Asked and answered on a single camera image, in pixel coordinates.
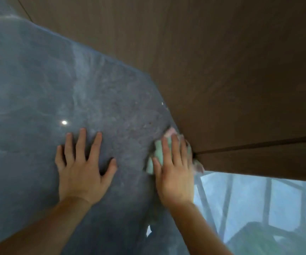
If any person's right hand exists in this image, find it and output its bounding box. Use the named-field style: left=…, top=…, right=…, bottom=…
left=152, top=134, right=195, bottom=209

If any person's left hand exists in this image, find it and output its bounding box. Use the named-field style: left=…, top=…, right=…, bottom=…
left=55, top=128, right=118, bottom=205

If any green and pink cleaning cloth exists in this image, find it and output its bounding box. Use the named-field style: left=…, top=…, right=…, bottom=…
left=146, top=126, right=205, bottom=175

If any person's right forearm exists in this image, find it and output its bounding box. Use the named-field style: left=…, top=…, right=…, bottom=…
left=169, top=201, right=233, bottom=255

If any person's left forearm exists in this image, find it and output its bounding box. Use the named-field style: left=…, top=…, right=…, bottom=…
left=0, top=196, right=91, bottom=255

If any brown wooden cabinet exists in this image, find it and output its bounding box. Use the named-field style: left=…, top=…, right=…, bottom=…
left=5, top=0, right=306, bottom=183

